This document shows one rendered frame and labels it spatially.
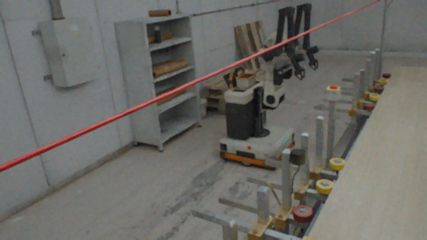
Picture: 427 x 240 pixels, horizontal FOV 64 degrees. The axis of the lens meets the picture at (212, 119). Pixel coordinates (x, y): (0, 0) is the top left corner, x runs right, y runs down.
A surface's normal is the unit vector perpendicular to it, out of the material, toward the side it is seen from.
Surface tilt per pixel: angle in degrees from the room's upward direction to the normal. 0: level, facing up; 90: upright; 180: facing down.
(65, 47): 90
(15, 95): 90
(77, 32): 90
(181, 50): 90
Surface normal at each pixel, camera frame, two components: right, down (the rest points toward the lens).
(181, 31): -0.53, 0.33
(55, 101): 0.85, 0.13
